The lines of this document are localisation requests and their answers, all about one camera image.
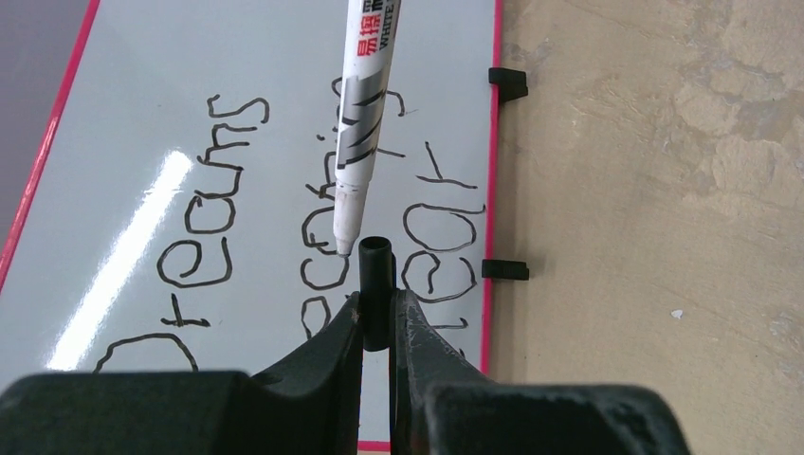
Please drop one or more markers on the black whiteboard stand foot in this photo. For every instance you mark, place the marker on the black whiteboard stand foot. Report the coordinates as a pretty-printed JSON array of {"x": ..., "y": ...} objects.
[
  {"x": 511, "y": 83},
  {"x": 496, "y": 269}
]

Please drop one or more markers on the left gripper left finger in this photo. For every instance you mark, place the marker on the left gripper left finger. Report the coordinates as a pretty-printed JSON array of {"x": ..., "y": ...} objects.
[{"x": 306, "y": 403}]

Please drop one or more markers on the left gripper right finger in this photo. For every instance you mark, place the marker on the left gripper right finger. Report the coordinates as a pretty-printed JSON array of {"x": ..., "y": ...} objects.
[{"x": 442, "y": 404}]

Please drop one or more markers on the black marker cap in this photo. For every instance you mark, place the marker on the black marker cap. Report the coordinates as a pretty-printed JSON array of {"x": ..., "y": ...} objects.
[{"x": 376, "y": 287}]

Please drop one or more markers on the pink-framed whiteboard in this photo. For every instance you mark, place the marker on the pink-framed whiteboard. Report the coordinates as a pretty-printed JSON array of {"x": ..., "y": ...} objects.
[{"x": 179, "y": 213}]

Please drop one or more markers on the black and white marker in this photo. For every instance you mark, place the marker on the black and white marker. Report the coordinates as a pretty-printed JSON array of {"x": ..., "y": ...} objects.
[{"x": 371, "y": 28}]

